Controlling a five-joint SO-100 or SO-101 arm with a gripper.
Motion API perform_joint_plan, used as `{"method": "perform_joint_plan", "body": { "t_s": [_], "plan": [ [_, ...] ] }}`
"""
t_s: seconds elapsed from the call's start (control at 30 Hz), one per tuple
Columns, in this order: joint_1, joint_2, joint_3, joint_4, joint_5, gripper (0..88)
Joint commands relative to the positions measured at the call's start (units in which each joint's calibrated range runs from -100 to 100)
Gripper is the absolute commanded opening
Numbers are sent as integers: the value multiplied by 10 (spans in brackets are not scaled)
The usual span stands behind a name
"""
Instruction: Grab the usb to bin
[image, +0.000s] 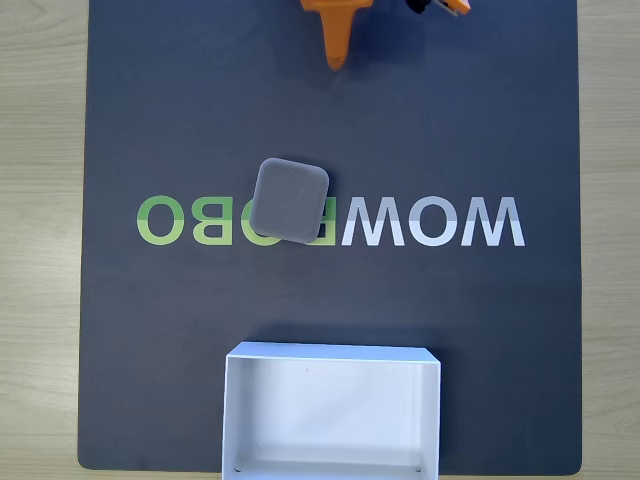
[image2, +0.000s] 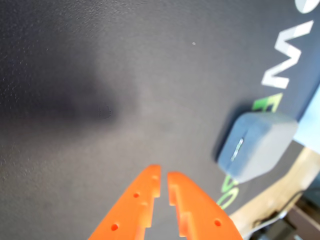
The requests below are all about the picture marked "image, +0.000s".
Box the grey square rounded case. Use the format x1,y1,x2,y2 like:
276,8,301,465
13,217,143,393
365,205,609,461
248,157,330,246

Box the dark mat with WOWROBO print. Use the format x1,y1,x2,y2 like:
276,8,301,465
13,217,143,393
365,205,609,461
77,0,584,474

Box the white open cardboard box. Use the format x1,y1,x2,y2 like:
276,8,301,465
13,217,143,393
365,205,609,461
219,341,442,480

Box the orange camera mount with board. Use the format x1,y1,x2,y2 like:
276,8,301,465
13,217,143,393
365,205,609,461
405,0,472,19

